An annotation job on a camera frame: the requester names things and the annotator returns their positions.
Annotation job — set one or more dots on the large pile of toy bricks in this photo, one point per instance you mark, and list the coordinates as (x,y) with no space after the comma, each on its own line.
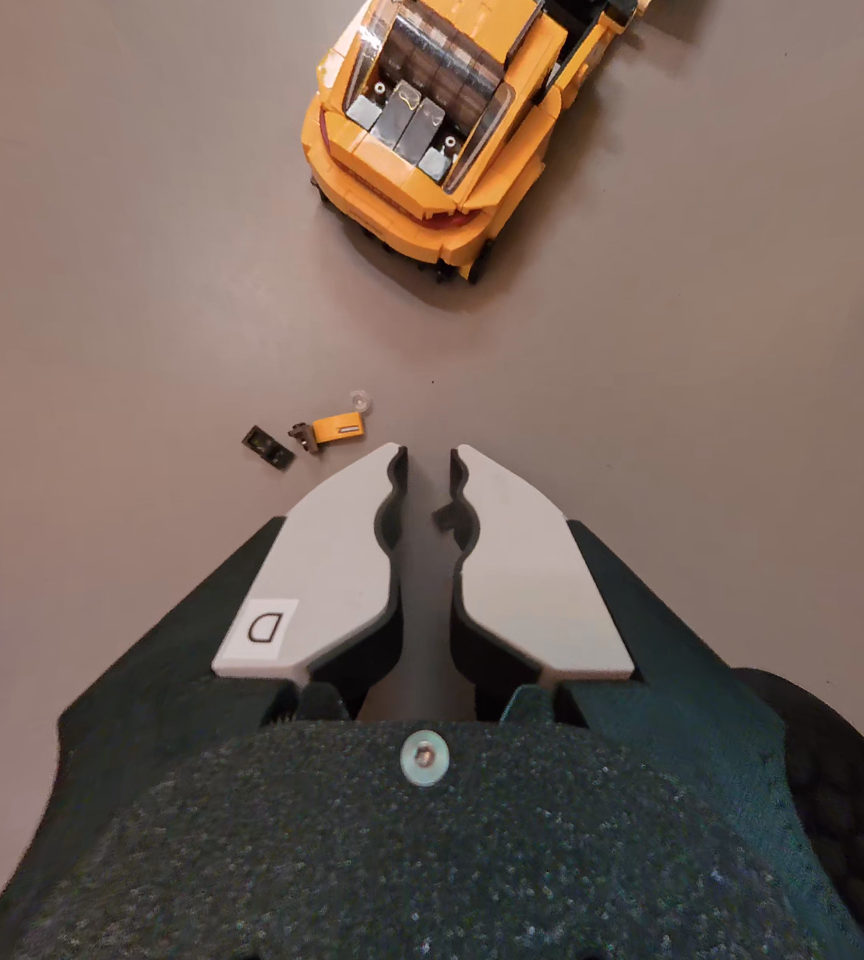
(334,429)

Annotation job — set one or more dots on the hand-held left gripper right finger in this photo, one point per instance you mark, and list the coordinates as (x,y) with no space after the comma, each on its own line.
(544,592)

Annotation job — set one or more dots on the yellow toy brick car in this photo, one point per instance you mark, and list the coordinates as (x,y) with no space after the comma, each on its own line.
(439,135)

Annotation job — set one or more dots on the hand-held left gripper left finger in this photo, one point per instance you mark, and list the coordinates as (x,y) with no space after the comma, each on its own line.
(327,570)

